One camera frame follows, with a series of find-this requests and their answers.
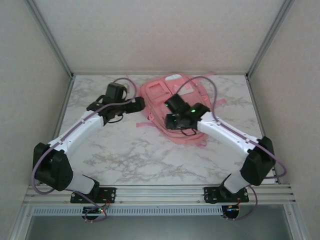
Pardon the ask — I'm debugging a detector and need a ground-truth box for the aluminium side rail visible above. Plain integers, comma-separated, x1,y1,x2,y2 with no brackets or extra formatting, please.
37,73,76,186
244,73,280,185

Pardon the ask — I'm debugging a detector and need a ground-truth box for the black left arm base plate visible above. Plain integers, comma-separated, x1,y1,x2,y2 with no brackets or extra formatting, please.
70,186,117,204

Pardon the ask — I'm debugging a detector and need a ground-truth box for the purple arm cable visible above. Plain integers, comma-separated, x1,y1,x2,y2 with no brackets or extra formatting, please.
31,77,138,223
176,76,288,222

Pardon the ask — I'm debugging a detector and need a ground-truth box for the aluminium rail beam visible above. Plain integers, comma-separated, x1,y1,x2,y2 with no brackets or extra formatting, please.
23,184,297,206

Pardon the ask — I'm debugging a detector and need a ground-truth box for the white slotted cable duct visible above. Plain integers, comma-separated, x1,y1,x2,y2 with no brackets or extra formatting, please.
32,206,224,216

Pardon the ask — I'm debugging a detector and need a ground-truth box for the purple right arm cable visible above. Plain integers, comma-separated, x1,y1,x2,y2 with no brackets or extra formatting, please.
176,76,288,222

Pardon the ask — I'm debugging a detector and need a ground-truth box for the pink backpack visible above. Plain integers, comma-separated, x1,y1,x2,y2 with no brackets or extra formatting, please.
136,72,227,148

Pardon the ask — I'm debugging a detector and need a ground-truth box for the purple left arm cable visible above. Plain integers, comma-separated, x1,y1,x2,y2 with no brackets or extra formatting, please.
31,77,138,223

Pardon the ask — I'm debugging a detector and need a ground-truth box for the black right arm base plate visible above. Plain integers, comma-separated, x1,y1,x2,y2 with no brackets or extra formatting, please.
203,186,250,203

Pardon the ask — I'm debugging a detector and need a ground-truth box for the aluminium frame post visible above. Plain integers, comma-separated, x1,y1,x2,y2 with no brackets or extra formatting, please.
26,0,76,79
245,0,297,80

